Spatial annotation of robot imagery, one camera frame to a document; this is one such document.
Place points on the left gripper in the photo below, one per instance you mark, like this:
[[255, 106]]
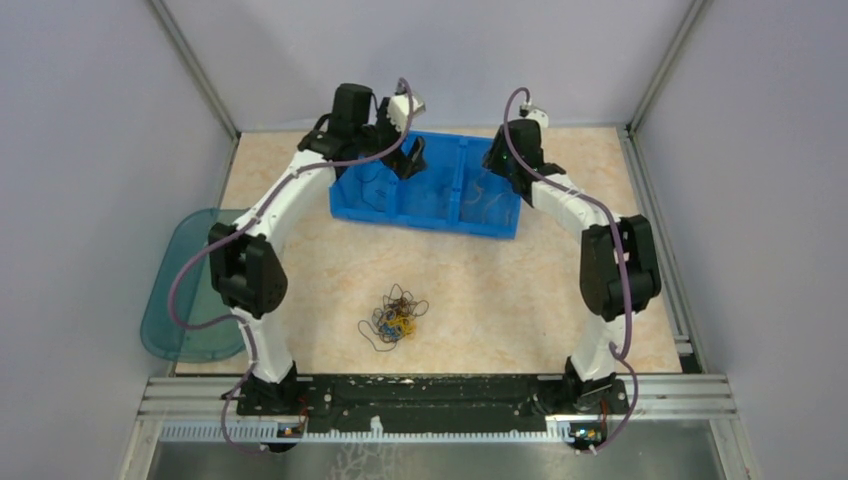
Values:
[[405, 165]]

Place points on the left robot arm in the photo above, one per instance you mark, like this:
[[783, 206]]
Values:
[[245, 256]]

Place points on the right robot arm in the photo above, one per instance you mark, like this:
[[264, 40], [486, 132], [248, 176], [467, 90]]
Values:
[[619, 273]]

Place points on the blue three-compartment bin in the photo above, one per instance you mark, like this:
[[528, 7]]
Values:
[[455, 194]]

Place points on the teal transparent plastic tray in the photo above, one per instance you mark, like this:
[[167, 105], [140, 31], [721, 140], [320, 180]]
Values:
[[196, 301]]

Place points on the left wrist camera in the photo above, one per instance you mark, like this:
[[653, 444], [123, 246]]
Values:
[[402, 108]]

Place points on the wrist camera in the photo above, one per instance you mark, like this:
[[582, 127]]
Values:
[[402, 108], [533, 112]]

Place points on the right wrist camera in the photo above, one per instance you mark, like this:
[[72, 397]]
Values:
[[533, 112]]

